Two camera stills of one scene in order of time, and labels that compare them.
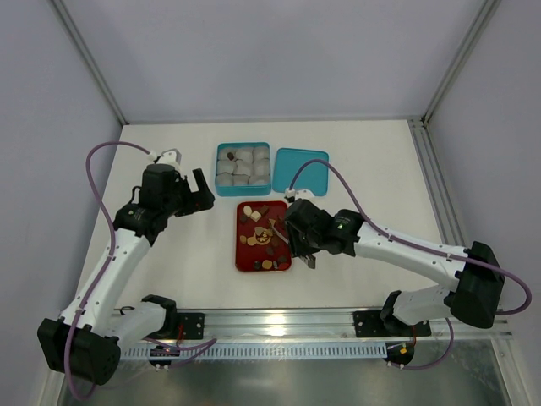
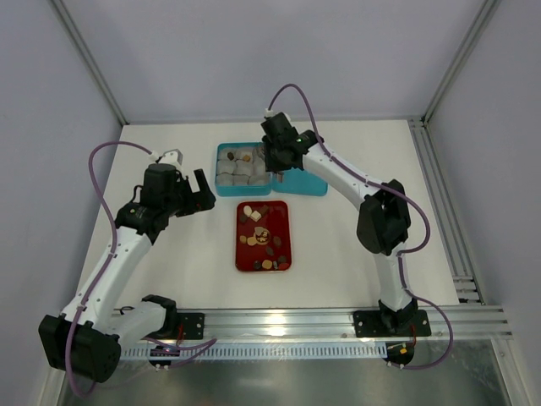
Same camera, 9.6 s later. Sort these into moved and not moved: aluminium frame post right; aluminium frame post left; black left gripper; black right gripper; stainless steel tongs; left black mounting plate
Moved: black right gripper; stainless steel tongs
Not moved: aluminium frame post left; aluminium frame post right; black left gripper; left black mounting plate
